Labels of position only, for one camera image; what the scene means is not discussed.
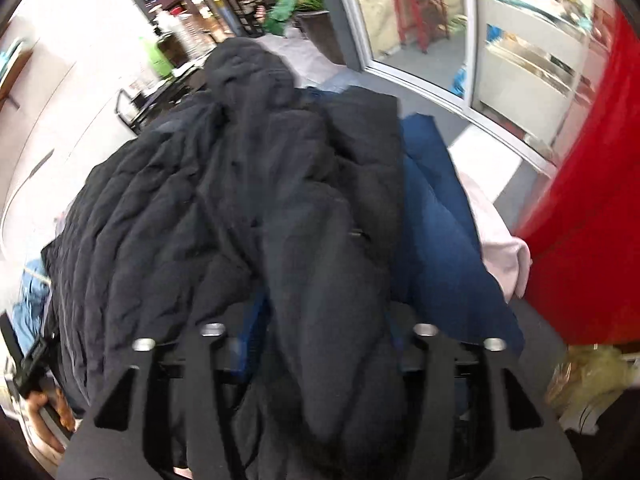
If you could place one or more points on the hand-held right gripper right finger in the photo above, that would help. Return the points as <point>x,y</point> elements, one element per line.
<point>396,332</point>

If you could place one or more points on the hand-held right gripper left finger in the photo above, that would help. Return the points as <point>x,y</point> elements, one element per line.
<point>250,342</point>

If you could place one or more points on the black puffer jacket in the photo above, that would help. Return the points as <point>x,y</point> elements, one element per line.
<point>280,220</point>

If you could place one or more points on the person's left hand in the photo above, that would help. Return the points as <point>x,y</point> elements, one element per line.
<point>42,417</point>

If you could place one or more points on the light blue cloth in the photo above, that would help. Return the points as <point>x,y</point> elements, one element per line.
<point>30,295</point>

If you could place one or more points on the dark blue blanket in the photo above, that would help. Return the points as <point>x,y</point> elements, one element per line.
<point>440,240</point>

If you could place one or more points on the pink bed sheet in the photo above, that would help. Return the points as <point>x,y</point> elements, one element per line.
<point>502,250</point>

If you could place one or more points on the yellowish plastic bag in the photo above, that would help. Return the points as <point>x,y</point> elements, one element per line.
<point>590,377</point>

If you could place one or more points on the black metal cart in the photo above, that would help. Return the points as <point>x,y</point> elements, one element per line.
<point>150,102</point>

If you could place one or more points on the glass sliding door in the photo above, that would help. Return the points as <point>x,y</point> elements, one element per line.
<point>450,50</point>

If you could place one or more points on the green plastic bottle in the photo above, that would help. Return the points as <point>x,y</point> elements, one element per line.
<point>157,60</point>

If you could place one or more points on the black plant pot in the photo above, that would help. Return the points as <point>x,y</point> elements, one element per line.
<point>322,35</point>

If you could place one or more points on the red ladder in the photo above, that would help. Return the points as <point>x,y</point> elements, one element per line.
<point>417,2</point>

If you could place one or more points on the green leafy plant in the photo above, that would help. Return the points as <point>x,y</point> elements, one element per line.
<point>292,0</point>

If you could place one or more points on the dark wooden wall shelf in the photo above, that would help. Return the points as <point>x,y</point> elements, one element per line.
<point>12,72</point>

